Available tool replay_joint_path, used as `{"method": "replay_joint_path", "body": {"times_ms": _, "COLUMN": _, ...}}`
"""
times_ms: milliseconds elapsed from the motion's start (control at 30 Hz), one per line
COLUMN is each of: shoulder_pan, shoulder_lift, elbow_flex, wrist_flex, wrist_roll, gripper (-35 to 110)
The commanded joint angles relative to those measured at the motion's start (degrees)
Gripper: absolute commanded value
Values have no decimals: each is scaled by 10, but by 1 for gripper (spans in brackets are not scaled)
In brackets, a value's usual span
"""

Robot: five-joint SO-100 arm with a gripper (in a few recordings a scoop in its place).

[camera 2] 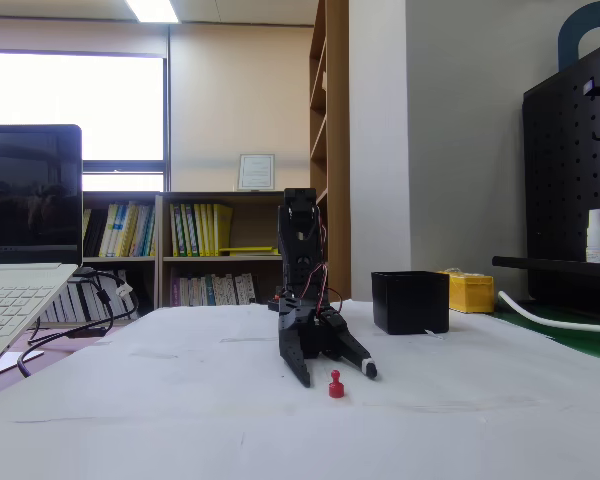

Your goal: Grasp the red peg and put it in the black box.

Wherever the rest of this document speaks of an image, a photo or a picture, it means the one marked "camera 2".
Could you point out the black perforated arm base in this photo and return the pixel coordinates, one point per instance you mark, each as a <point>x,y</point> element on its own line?
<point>274,306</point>

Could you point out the small red pin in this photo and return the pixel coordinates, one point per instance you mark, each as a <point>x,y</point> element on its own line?
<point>336,390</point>

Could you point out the ceiling light panel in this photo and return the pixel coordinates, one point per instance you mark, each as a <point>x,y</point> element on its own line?
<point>152,10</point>

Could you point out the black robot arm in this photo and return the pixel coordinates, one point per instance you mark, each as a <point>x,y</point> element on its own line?
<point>297,235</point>

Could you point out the black binder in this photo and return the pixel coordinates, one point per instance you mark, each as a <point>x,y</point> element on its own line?
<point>96,232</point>

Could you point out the flat lying yellow book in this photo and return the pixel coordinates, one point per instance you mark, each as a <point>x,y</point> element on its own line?
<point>245,250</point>

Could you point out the thin yellow book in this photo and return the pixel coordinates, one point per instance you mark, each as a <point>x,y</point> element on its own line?
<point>211,230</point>
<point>204,230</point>
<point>198,230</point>

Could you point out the window with dark frame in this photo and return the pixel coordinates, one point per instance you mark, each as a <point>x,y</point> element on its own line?
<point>75,105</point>

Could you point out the white taped paper sheets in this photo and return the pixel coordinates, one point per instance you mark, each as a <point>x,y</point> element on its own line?
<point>230,425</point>

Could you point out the black square container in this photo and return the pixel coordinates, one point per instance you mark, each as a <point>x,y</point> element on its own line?
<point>410,305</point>

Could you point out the low wooden bookshelf wide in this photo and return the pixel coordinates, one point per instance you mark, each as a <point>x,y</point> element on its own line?
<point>250,225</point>

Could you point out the low wooden bookshelf narrow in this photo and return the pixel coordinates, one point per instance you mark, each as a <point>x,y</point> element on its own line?
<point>157,225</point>

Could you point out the dark teal arched object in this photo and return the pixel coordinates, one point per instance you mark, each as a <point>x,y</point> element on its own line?
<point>570,35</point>

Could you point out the yellow white book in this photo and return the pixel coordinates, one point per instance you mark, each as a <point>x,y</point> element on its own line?
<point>110,230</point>

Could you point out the green desk mat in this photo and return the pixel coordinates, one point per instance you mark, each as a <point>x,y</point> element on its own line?
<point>580,340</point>

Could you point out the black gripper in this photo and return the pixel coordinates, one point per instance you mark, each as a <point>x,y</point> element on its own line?
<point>296,332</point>

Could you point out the white dropper bottle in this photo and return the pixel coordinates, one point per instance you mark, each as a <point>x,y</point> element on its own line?
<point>597,240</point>

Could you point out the wide yellow book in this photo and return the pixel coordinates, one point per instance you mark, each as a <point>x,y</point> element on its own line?
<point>223,227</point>

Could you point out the white laptop dark screen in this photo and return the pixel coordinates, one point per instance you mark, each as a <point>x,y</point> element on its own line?
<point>30,200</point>

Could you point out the tall wooden bookshelf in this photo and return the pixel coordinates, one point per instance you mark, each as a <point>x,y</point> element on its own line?
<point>337,150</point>

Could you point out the white framed certificate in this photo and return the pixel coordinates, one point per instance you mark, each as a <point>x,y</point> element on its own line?
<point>256,172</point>

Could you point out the black pegboard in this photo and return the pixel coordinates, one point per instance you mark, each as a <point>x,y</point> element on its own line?
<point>560,200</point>

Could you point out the green white book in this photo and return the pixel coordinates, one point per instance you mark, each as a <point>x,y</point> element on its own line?
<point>180,230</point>
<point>189,230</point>

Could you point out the yellow cardboard box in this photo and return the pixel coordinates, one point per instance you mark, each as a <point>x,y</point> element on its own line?
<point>472,295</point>

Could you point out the purple book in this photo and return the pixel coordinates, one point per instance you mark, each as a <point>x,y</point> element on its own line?
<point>175,292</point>

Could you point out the white card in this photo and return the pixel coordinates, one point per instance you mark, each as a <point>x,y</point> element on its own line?
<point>15,361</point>

